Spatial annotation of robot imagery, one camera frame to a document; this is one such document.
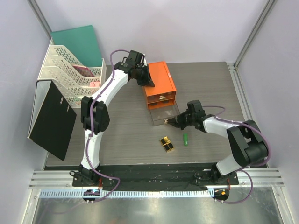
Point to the pink magazine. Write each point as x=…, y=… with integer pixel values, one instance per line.
x=83, y=70

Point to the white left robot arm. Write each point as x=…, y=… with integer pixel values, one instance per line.
x=94, y=109

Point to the white mesh file organizer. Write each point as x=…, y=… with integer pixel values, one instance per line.
x=58, y=67

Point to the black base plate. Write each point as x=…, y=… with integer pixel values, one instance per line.
x=152, y=177

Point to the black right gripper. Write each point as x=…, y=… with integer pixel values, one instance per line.
x=178, y=122

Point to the black binder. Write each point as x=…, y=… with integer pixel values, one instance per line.
x=52, y=119

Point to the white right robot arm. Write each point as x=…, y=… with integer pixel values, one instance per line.
x=247, y=143

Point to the gold black lipstick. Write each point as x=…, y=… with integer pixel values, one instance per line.
x=168, y=147
x=165, y=141

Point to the green lipstick tube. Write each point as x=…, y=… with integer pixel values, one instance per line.
x=185, y=139

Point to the white slotted cable duct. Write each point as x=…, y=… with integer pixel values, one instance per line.
x=93, y=193

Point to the orange drawer cabinet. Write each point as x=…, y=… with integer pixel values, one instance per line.
x=162, y=79

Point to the clear drawer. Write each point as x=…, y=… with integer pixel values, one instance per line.
x=161, y=97
x=163, y=110

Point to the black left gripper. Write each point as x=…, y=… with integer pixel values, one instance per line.
x=148, y=80

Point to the pink sticky notes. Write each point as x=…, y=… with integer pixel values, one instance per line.
x=94, y=84

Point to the teal folder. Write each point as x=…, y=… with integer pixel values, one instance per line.
x=82, y=43

